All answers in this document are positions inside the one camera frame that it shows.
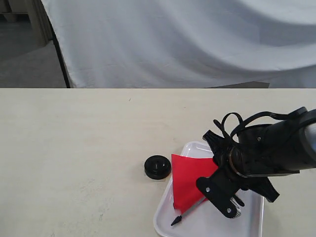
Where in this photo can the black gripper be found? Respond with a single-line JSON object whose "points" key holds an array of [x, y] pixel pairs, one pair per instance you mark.
{"points": [[221, 187]]}

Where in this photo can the red flag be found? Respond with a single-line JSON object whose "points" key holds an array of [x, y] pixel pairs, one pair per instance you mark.
{"points": [[185, 172]]}

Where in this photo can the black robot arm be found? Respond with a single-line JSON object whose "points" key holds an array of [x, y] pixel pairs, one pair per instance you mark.
{"points": [[264, 145]]}

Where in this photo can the black round flag base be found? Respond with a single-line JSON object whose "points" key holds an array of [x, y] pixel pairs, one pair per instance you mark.
{"points": [[157, 167]]}

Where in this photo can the white plastic tray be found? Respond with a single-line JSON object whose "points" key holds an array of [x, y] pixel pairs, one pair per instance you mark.
{"points": [[207, 221]]}

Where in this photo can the white draped cloth backdrop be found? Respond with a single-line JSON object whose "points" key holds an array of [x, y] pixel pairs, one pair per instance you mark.
{"points": [[186, 43]]}

